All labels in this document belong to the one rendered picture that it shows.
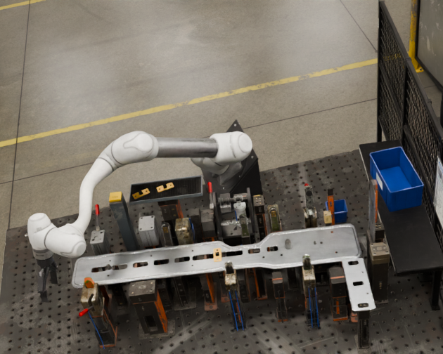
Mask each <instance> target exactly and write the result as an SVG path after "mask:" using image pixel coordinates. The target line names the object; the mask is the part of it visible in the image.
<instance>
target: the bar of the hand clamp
mask: <svg viewBox="0 0 443 354"><path fill-rule="evenodd" d="M304 194H305V202H306V209H307V218H309V211H308V209H312V212H313V218H314V217H315V215H314V200H313V192H312V186H311V185H308V186H305V187H304Z"/></svg>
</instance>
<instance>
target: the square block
mask: <svg viewBox="0 0 443 354"><path fill-rule="evenodd" d="M369 254H370V285H371V290H372V293H373V298H374V301H375V305H383V304H388V299H387V293H388V269H389V262H390V253H389V250H388V248H387V243H386V242H379V243H372V244H369Z"/></svg>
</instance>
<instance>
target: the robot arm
mask: <svg viewBox="0 0 443 354"><path fill-rule="evenodd" d="M251 151H252V141H251V140H250V138H249V136H248V135H247V134H245V133H242V132H239V131H235V132H232V133H231V132H230V133H216V134H213V135H212V136H211V137H210V138H158V137H154V136H153V135H151V134H148V133H146V132H143V131H133V132H131V133H127V134H125V135H123V136H121V137H119V138H118V139H117V140H114V141H113V142H112V143H111V144H109V146H108V147H107V148H106V149H104V151H102V153H101V154H100V156H99V157H98V158H97V160H96V161H95V162H94V165H93V166H92V167H91V169H90V170H89V172H88V174H87V175H86V176H85V178H84V180H83V181H82V184H81V188H80V193H79V217H78V219H77V220H76V221H75V222H74V223H73V224H66V225H64V226H63V227H60V228H57V227H56V226H55V225H54V224H52V223H51V221H50V219H49V217H48V216H47V215H46V214H44V213H38V214H34V215H32V216H30V217H29V219H28V224H27V231H28V237H29V240H30V243H31V245H32V250H33V254H34V257H35V258H36V262H37V265H38V266H40V267H41V268H40V272H38V290H37V291H38V293H40V295H41V302H46V303H48V302H49V300H48V296H47V291H46V278H47V277H48V274H49V271H50V276H51V284H58V278H57V273H56V271H58V269H56V268H57V267H58V266H57V264H56V262H55V261H54V259H53V253H56V254H58V255H61V256H65V257H68V258H77V257H79V256H81V255H82V254H83V253H84V252H85V250H86V242H85V240H84V231H85V230H86V228H87V227H88V225H89V222H90V220H91V208H92V198H93V191H94V188H95V187H96V185H97V184H98V183H99V182H101V181H102V180H103V179H104V178H106V177H107V176H109V175H110V174H111V173H112V172H114V171H115V170H116V169H118V168H120V167H122V166H124V165H126V164H132V163H139V162H147V161H151V160H153V159H154V158H190V159H191V161H192V162H193V163H194V164H195V165H196V166H199V167H200V168H201V169H204V170H206V171H209V172H212V173H213V174H212V177H213V178H216V177H218V176H220V184H221V185H224V184H225V183H226V182H227V181H228V180H229V179H230V178H231V177H233V176H234V175H235V174H236V173H238V172H239V171H241V170H242V168H243V167H242V165H241V162H240V161H243V160H244V159H245V158H246V157H248V155H249V154H250V153H251ZM45 274H46V275H45Z"/></svg>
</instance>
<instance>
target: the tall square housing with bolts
mask: <svg viewBox="0 0 443 354"><path fill-rule="evenodd" d="M139 234H140V236H141V240H142V242H143V247H145V248H146V249H154V248H160V247H162V243H161V240H160V232H159V230H158V225H157V222H156V220H155V216H144V217H140V219H139ZM167 263H168V260H167V259H166V260H159V261H155V262H154V265H161V264H167Z"/></svg>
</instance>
